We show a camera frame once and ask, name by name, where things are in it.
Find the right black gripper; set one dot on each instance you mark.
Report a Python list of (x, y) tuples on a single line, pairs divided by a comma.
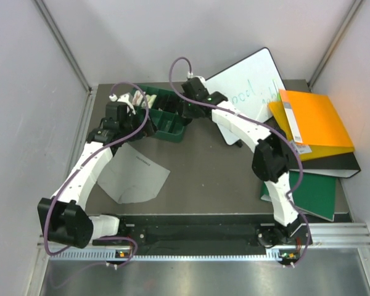
[(185, 114)]

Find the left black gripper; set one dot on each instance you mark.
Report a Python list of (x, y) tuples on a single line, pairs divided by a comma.
[(147, 131)]

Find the grey underwear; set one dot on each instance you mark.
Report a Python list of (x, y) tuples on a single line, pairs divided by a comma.
[(131, 178)]

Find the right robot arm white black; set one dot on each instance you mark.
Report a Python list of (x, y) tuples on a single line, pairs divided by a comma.
[(269, 147)]

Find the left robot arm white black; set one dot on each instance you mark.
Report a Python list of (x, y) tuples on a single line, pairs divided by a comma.
[(63, 218)]

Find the black rolled underwear in tray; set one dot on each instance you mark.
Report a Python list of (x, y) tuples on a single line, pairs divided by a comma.
[(169, 103)]

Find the pink rolled socks top-left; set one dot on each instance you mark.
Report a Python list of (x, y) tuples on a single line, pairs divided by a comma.
[(138, 99)]

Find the cream rolled socks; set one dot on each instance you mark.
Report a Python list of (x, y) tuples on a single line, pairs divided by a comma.
[(150, 100)]

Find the green compartment tray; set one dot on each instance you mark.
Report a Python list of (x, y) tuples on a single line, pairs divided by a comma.
[(170, 126)]

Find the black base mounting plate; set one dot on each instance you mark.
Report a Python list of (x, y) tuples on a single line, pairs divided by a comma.
[(249, 234)]

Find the orange binder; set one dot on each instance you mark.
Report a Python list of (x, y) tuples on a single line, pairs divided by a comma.
[(311, 124)]

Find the green binder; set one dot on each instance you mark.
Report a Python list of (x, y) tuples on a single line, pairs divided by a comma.
[(316, 196)]

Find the black binder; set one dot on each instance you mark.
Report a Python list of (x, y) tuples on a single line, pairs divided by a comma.
[(339, 162)]

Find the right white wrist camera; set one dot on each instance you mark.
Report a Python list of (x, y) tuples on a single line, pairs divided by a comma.
[(190, 75)]

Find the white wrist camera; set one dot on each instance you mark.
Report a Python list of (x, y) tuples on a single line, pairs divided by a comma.
[(190, 75), (124, 98)]

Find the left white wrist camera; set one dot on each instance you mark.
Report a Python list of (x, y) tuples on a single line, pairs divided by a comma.
[(124, 98)]

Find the aluminium frame rail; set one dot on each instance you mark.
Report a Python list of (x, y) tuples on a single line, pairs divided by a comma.
[(53, 27)]

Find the white whiteboard black frame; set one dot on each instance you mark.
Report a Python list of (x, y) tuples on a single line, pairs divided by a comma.
[(250, 84)]

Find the white slotted cable duct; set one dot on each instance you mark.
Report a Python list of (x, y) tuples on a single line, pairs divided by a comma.
[(117, 255)]

